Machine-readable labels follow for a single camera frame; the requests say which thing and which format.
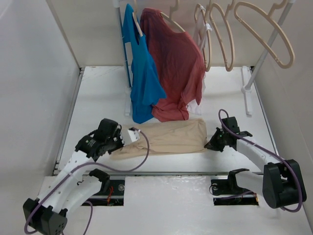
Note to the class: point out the red t-shirt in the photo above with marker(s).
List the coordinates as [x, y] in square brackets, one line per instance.
[174, 54]

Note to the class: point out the beige hanger under blue shirt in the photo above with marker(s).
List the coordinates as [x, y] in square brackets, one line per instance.
[136, 20]

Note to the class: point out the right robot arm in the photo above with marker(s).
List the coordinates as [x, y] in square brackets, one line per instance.
[280, 182]

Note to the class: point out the blue t-shirt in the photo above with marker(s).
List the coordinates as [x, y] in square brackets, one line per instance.
[146, 88]

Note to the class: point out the beige hanger under red shirt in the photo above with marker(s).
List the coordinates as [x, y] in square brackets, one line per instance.
[169, 17]

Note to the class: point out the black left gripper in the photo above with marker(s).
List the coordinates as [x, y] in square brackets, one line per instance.
[121, 144]

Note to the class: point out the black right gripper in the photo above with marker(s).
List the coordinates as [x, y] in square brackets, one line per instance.
[212, 144]

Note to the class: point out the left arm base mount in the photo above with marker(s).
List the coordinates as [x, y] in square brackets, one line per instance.
[110, 194]

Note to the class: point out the beige hanger under white garment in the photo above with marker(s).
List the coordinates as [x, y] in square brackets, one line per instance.
[202, 35]

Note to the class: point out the beige trousers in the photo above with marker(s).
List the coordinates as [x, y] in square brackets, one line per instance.
[166, 138]

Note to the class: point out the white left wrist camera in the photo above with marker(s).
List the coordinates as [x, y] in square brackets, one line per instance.
[131, 135]

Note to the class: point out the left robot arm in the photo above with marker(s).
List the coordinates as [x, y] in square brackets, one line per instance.
[81, 178]

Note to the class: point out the white garment on hanger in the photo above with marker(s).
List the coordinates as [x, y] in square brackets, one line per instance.
[197, 85]

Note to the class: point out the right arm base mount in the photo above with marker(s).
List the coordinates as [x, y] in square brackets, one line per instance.
[226, 191]

